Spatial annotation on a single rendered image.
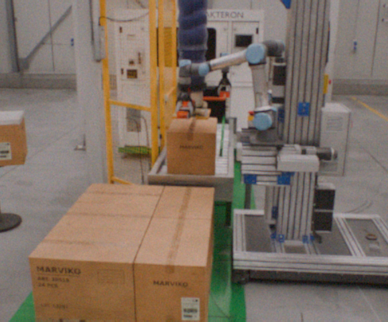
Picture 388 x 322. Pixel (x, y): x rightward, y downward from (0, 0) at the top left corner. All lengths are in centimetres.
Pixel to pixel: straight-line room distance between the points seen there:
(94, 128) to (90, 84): 42
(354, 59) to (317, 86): 958
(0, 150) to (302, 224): 255
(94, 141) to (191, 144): 119
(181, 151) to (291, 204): 98
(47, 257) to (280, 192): 168
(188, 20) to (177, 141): 95
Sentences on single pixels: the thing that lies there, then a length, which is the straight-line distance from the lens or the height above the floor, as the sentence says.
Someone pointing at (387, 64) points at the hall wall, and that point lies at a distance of 1295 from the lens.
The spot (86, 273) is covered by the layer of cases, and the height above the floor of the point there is 46.
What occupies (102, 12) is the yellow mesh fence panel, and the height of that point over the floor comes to 190.
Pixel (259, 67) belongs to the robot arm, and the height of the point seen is 154.
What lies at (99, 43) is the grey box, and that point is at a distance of 420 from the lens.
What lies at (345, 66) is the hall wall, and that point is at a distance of 1265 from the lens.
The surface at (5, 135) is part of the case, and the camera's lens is 401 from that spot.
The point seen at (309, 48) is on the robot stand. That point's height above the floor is 164.
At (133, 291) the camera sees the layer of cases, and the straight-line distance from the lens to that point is 258.
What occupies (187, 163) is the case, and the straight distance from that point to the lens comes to 363.
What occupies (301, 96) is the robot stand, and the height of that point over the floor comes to 132.
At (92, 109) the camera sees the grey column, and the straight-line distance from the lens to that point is 434.
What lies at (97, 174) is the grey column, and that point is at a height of 35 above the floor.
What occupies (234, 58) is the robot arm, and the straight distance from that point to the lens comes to 295.
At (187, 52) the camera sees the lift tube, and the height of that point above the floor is 158.
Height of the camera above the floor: 179
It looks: 17 degrees down
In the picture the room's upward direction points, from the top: straight up
